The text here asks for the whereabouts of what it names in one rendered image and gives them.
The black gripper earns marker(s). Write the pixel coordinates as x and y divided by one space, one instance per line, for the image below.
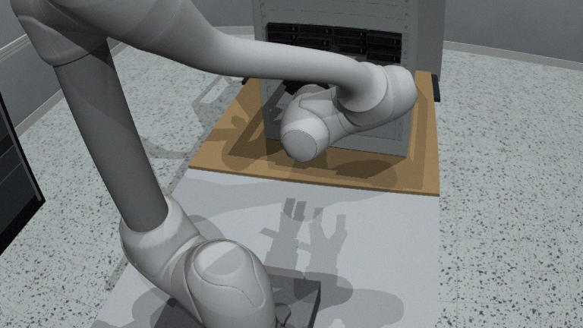
331 48

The tan flat wooden board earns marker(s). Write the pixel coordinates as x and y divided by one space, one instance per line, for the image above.
237 145

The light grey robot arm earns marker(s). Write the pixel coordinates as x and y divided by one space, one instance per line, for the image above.
220 281

